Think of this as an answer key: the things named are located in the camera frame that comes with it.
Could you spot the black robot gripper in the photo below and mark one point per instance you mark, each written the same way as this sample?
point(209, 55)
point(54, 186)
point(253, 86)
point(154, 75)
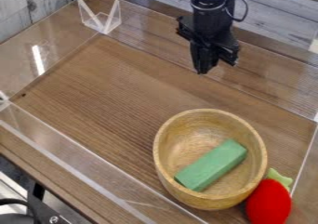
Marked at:
point(208, 30)

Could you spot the green rectangular block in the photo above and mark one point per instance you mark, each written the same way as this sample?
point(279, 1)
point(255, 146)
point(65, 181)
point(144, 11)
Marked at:
point(199, 175)

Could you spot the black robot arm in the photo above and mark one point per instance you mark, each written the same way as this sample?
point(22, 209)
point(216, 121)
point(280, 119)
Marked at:
point(208, 29)

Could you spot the brown wooden bowl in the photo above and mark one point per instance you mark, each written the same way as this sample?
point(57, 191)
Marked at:
point(189, 135)

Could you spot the red plush strawberry toy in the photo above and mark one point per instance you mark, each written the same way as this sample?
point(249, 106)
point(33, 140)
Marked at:
point(269, 204)

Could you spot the clear acrylic corner bracket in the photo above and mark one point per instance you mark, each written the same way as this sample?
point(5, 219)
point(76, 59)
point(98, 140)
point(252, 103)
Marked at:
point(101, 22)

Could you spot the clear acrylic tray wall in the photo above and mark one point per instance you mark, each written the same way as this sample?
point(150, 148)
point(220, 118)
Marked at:
point(101, 190)

